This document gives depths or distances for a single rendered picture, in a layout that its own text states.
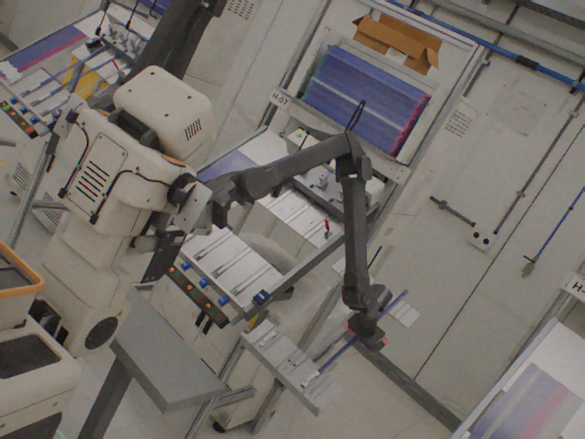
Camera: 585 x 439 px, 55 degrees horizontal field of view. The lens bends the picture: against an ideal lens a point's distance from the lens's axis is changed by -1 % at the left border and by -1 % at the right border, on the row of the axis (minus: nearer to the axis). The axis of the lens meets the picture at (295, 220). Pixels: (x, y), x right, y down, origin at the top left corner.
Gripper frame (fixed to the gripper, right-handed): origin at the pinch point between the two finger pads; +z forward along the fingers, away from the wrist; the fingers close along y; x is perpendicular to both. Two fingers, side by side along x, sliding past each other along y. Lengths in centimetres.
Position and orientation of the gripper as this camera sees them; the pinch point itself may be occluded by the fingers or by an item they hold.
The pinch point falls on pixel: (364, 342)
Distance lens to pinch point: 185.4
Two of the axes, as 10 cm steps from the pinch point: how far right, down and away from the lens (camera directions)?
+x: -7.2, 5.4, -4.3
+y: -6.9, -5.4, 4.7
